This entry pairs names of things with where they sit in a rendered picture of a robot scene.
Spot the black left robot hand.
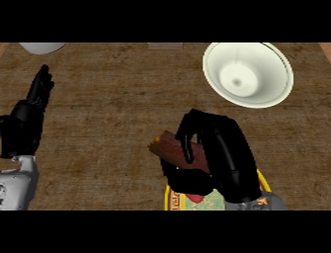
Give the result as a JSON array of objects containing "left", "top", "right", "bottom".
[{"left": 0, "top": 63, "right": 55, "bottom": 160}]

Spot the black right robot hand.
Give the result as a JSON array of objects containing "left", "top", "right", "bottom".
[{"left": 160, "top": 108, "right": 264, "bottom": 205}]

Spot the brown sweet potato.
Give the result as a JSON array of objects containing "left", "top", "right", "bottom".
[{"left": 148, "top": 129, "right": 212, "bottom": 173}]

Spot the yellow rimmed patterned plate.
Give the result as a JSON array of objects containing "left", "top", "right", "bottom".
[{"left": 165, "top": 168, "right": 274, "bottom": 211}]

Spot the white bowl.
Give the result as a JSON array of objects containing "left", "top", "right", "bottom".
[{"left": 202, "top": 42, "right": 295, "bottom": 110}]

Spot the pale grey round object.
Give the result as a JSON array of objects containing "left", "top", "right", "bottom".
[{"left": 18, "top": 42, "right": 67, "bottom": 55}]

